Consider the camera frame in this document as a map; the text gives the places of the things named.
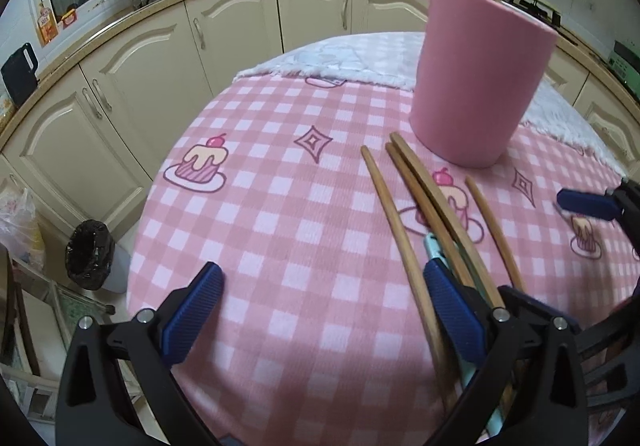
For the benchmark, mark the bundle of wooden chopsticks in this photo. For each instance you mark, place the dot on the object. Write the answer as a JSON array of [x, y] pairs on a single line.
[[395, 211]]

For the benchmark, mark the trash bin with black bag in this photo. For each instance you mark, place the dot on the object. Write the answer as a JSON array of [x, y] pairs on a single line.
[[90, 253]]

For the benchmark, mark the pink checked tablecloth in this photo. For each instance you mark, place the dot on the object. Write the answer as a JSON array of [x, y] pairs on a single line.
[[300, 206]]

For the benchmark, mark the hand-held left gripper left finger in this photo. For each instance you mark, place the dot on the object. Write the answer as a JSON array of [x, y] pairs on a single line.
[[192, 316]]

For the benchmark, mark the white fluffy cloth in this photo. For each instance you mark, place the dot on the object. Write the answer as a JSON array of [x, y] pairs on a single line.
[[350, 60]]

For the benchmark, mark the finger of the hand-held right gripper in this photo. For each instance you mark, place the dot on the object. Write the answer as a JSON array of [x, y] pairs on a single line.
[[587, 205], [607, 321]]

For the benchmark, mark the white storage rack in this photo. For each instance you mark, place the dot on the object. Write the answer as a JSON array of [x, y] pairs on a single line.
[[35, 306]]

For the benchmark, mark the pink cup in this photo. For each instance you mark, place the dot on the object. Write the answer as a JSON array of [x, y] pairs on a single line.
[[475, 75]]

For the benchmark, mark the mint green utensil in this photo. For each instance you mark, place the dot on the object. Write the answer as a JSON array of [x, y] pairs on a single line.
[[432, 248]]

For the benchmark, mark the plastic bag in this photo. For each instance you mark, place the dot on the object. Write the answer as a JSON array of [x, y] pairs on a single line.
[[20, 226]]

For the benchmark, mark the cream lower cabinets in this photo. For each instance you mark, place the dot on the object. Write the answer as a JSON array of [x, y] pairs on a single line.
[[150, 75]]

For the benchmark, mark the orange bottle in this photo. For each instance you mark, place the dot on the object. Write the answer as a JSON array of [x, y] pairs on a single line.
[[47, 23]]

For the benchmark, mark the green kitchen appliance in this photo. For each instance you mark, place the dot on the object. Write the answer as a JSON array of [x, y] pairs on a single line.
[[627, 68]]

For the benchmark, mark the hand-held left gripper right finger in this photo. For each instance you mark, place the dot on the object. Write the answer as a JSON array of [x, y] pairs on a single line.
[[455, 316]]

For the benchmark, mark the black kettle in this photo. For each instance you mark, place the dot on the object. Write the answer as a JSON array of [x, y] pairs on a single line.
[[20, 70]]

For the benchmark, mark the small red label jar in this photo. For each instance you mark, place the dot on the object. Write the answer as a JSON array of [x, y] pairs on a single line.
[[69, 18]]

